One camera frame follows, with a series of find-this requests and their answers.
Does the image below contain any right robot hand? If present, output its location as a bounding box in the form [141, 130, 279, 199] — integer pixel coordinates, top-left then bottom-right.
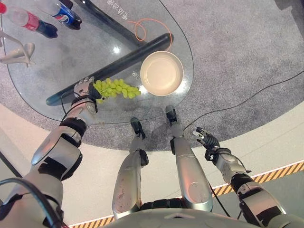
[191, 127, 220, 150]

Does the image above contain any silver robot leg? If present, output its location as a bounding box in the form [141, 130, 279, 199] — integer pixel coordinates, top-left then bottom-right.
[165, 105, 214, 212]
[111, 117, 150, 220]

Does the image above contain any green grape bunch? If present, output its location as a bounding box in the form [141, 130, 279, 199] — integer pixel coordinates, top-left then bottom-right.
[93, 77, 142, 104]

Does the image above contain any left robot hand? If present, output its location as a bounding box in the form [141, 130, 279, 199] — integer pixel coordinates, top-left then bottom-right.
[74, 76, 106, 101]

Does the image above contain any left silver robot leg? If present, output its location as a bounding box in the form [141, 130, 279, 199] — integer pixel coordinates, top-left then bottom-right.
[111, 117, 150, 220]

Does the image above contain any yellow black hazard tape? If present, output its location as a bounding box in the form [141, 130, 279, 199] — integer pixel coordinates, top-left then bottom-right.
[68, 160, 304, 228]

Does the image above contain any blue label cola bottle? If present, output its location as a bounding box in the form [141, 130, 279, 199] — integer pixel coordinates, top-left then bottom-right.
[41, 0, 83, 30]

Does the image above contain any cream round bowl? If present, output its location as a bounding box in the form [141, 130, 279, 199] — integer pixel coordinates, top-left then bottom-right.
[140, 51, 185, 96]

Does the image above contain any glass table top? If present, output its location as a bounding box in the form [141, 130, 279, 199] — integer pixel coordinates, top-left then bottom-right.
[0, 0, 195, 125]

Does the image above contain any black floor cable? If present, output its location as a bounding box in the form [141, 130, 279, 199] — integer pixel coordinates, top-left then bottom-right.
[182, 70, 304, 132]

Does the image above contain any grey carpet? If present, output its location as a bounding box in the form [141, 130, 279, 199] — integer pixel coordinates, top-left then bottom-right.
[0, 0, 304, 152]

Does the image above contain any red label cola bottle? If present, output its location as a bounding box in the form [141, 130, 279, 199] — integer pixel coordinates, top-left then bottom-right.
[0, 3, 58, 39]

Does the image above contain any orange thin cable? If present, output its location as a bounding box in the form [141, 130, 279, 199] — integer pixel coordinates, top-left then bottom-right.
[127, 19, 172, 51]

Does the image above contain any right silver robot leg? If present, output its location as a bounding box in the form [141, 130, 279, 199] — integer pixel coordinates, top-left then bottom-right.
[165, 105, 214, 212]

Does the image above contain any silver robot torso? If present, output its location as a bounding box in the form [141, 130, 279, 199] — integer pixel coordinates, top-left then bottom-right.
[99, 197, 304, 228]

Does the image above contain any black table leg bar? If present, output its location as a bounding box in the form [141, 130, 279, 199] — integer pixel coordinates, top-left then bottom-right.
[46, 33, 174, 107]

